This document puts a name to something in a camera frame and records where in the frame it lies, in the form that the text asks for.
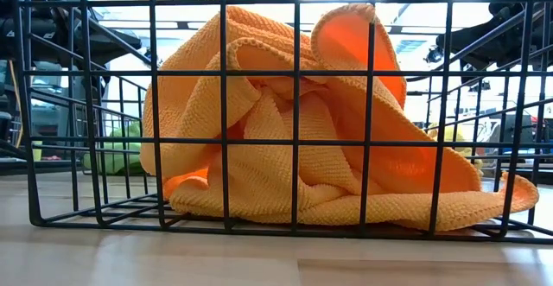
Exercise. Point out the green microfiber towel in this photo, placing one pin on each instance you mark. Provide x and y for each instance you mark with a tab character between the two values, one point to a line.
116	156

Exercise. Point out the orange microfiber towel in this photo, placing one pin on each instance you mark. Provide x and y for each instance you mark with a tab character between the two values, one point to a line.
268	173

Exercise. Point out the yellow microfiber towel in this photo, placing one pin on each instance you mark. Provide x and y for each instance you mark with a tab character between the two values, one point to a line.
458	137

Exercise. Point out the yellow-green cup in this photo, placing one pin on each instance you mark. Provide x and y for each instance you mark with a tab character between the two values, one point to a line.
37	151

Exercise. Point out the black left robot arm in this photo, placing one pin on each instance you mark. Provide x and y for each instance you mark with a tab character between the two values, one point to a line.
116	44

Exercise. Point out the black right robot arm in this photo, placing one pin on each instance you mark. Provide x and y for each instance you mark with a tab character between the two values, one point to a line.
497	35

